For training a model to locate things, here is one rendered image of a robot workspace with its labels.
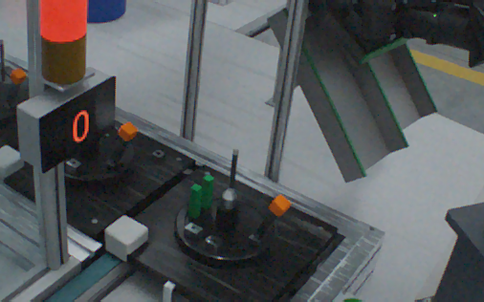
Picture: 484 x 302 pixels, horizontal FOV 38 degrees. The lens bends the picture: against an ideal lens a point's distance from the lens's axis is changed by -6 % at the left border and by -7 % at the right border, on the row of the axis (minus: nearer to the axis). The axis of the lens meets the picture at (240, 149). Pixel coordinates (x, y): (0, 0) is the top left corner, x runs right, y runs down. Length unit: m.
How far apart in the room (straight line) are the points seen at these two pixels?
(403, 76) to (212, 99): 0.42
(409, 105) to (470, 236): 0.42
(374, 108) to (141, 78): 0.58
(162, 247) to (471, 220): 0.43
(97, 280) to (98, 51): 0.83
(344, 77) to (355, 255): 0.31
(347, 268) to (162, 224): 0.27
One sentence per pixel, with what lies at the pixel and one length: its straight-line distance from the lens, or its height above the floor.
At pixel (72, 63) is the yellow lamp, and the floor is 1.28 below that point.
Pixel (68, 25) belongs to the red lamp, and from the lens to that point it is 0.76.
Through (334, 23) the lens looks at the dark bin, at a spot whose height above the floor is 1.23.
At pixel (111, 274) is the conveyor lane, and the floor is 0.94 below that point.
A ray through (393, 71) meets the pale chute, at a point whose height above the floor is 1.06.
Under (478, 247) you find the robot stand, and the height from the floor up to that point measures 1.06.
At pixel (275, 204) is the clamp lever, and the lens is 0.95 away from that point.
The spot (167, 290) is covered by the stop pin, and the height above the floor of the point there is 0.96.
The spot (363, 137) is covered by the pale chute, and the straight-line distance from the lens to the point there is 1.20.
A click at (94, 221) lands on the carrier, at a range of 1.05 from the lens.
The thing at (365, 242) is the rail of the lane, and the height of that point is 0.96.
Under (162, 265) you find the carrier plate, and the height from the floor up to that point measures 0.97.
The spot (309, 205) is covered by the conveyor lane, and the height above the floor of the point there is 0.96.
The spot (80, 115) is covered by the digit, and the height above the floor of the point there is 1.22.
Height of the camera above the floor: 1.66
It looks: 34 degrees down
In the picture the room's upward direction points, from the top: 8 degrees clockwise
